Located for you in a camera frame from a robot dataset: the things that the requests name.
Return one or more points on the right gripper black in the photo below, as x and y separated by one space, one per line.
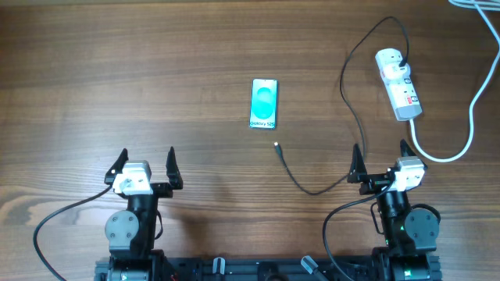
376 181

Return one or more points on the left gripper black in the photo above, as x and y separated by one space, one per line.
163 190

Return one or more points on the white power strip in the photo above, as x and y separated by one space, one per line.
402 94

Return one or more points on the turquoise screen smartphone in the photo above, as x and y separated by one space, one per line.
263 110

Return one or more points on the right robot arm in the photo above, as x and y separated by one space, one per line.
410 231

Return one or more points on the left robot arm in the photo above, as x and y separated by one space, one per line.
131 233

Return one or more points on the white USB charger plug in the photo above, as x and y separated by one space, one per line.
393 71

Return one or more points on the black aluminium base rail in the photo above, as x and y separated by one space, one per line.
347 267

